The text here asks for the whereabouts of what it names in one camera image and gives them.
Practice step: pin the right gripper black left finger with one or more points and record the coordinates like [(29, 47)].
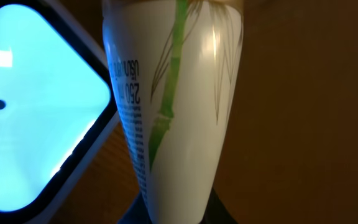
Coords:
[(137, 213)]

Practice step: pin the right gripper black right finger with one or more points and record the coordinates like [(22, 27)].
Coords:
[(216, 212)]

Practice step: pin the white barcode scanner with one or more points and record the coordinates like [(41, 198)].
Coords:
[(56, 107)]

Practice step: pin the white tube gold cap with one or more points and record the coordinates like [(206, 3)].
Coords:
[(173, 66)]

